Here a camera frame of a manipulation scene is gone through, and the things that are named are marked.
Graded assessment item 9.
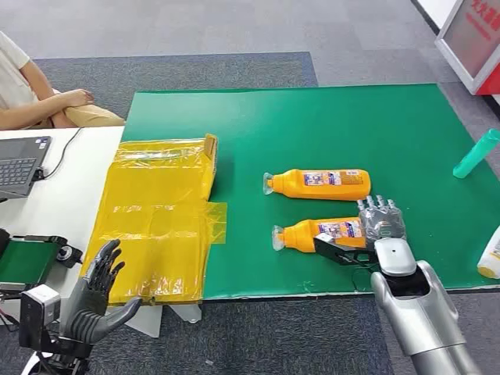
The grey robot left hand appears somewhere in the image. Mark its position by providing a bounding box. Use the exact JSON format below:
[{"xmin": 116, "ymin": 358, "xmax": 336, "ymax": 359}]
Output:
[{"xmin": 61, "ymin": 238, "xmax": 143, "ymax": 346}]

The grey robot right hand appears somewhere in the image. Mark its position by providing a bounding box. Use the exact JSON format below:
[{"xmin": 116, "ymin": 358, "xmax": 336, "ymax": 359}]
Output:
[{"xmin": 357, "ymin": 195, "xmax": 407, "ymax": 249}]

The orange bottle with clear cap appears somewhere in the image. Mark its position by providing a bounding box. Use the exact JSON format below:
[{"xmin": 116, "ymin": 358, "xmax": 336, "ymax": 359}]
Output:
[
  {"xmin": 271, "ymin": 216, "xmax": 369, "ymax": 254},
  {"xmin": 262, "ymin": 168, "xmax": 372, "ymax": 202}
]

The teal green plastic bottle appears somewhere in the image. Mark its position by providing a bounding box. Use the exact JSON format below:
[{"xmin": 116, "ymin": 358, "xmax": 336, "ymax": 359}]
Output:
[{"xmin": 452, "ymin": 128, "xmax": 500, "ymax": 180}]

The white bottle with yellow base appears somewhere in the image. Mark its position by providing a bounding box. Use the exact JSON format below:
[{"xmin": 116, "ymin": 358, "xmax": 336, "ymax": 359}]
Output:
[{"xmin": 477, "ymin": 225, "xmax": 500, "ymax": 281}]

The black conveyor motor knob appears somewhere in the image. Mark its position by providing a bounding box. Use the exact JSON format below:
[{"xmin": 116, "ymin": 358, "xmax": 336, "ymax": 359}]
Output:
[{"xmin": 56, "ymin": 245, "xmax": 84, "ymax": 270}]

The white table foot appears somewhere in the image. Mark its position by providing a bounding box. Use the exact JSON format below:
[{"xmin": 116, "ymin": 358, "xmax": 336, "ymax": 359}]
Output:
[
  {"xmin": 169, "ymin": 303, "xmax": 203, "ymax": 325},
  {"xmin": 126, "ymin": 304, "xmax": 164, "ymax": 340}
]

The small green belt conveyor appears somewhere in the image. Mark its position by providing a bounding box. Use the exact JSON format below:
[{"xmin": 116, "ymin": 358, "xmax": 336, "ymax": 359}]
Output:
[{"xmin": 0, "ymin": 229, "xmax": 69, "ymax": 302}]

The green table mat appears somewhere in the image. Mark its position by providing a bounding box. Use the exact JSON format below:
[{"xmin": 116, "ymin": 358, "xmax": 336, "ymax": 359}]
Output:
[{"xmin": 121, "ymin": 83, "xmax": 500, "ymax": 302}]

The yellow plastic wrapped box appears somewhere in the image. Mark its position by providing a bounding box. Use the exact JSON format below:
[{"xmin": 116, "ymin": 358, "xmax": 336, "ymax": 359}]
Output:
[{"xmin": 80, "ymin": 133, "xmax": 229, "ymax": 307}]

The dark grey laptop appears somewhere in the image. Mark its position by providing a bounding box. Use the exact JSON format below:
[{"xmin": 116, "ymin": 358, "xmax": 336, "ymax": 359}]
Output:
[{"xmin": 0, "ymin": 135, "xmax": 53, "ymax": 201}]

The red white display stand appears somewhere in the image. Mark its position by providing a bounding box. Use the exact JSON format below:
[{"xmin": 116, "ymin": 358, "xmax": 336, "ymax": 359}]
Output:
[{"xmin": 434, "ymin": 0, "xmax": 500, "ymax": 98}]

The person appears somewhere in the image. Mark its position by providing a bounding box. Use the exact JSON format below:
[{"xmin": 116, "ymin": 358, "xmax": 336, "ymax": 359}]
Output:
[{"xmin": 0, "ymin": 30, "xmax": 126, "ymax": 131}]

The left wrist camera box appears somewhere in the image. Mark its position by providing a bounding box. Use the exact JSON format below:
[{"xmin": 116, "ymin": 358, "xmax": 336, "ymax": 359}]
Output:
[{"xmin": 18, "ymin": 284, "xmax": 62, "ymax": 350}]

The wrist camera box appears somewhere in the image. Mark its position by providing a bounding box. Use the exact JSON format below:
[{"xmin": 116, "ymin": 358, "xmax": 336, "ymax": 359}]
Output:
[
  {"xmin": 18, "ymin": 284, "xmax": 62, "ymax": 350},
  {"xmin": 314, "ymin": 233, "xmax": 378, "ymax": 269}
]

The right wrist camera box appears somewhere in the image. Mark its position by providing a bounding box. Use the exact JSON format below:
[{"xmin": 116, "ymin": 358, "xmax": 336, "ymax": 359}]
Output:
[{"xmin": 314, "ymin": 233, "xmax": 378, "ymax": 269}]

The black floor cable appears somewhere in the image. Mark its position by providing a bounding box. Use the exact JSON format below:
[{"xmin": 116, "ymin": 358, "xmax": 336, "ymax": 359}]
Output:
[{"xmin": 0, "ymin": 305, "xmax": 21, "ymax": 334}]

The black laptop cable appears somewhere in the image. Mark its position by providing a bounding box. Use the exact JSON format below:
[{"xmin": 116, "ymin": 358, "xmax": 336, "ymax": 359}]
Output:
[{"xmin": 32, "ymin": 127, "xmax": 83, "ymax": 182}]

